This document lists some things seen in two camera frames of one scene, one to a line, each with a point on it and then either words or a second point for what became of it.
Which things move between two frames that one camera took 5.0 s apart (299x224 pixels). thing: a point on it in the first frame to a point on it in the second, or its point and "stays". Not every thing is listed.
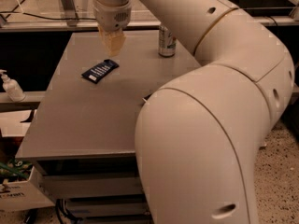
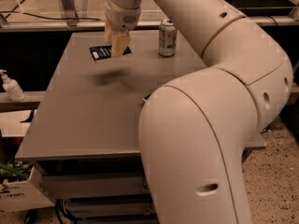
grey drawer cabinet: [81, 134] stays
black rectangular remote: [99, 71] to [104, 51]
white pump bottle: [15, 92] stays
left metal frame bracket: [69, 9] stays
